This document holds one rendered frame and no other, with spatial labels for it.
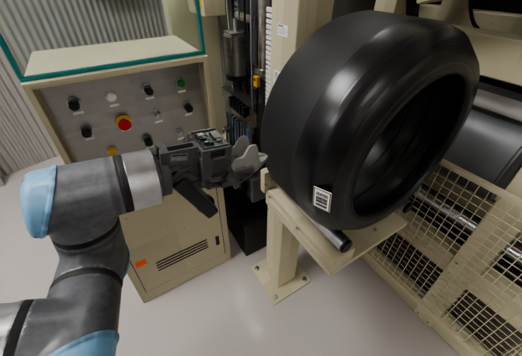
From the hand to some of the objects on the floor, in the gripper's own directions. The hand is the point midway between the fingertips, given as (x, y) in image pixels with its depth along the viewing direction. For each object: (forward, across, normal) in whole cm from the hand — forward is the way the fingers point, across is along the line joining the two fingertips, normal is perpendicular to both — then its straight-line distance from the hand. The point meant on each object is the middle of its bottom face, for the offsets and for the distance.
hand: (260, 160), depth 54 cm
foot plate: (+48, +32, +116) cm, 130 cm away
